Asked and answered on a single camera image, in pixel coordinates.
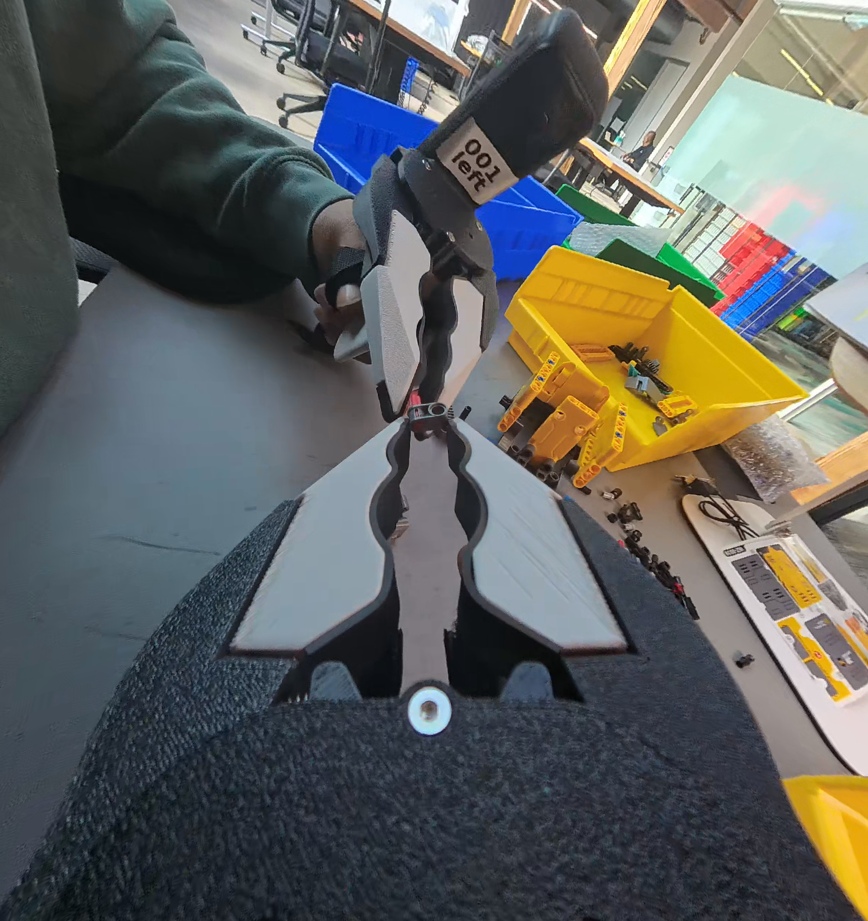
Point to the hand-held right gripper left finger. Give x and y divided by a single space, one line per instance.
312 576

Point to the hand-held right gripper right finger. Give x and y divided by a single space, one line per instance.
549 576

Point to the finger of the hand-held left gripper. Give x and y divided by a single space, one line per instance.
398 317
463 324

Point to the grey lego connector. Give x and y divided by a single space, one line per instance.
428 418

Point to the yellow black lego model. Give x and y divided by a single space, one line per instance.
564 418

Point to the person's left forearm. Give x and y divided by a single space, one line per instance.
190 144

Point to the yellow lego subassembly with rack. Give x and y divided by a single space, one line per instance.
401 533

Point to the pile of small lego pins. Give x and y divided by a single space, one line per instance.
650 554

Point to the black lego parts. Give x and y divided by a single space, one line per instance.
636 360

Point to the grey lego piece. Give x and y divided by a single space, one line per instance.
643 384

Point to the short yellow lego beam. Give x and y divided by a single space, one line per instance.
674 407

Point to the person's left hand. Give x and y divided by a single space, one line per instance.
334 245

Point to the blue storage bin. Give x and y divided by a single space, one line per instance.
420 159

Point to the wooden office table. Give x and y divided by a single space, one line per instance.
607 159

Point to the clear plastic bag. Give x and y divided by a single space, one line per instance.
614 230

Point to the black office chair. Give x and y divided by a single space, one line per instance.
326 43

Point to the green storage bin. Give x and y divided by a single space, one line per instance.
650 252

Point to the large yellow storage bin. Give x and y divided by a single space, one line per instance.
664 360

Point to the bubble wrap sheet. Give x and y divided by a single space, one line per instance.
772 454

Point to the printed instruction sheet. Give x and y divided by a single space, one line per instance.
808 612

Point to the stack of red blue bins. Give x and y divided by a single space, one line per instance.
772 274

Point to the white book stand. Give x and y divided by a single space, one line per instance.
837 720

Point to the open instruction booklet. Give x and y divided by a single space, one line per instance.
859 310

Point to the person's green sweatshirt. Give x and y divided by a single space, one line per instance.
10 216

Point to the yellow bin with small parts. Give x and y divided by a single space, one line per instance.
844 849

